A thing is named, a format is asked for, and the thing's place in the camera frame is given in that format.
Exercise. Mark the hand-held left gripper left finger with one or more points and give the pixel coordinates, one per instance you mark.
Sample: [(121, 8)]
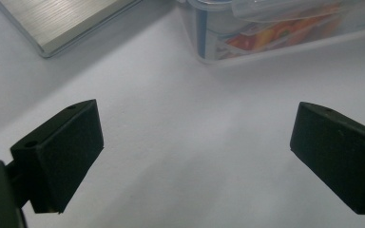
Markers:
[(66, 158)]

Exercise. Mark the clear plastic food container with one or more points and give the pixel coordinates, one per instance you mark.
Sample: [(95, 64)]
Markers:
[(266, 38)]

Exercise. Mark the brushed silver metal slab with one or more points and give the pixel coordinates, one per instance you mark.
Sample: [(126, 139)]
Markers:
[(60, 22)]

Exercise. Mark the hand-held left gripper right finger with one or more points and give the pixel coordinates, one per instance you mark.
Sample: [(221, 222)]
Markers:
[(339, 158)]

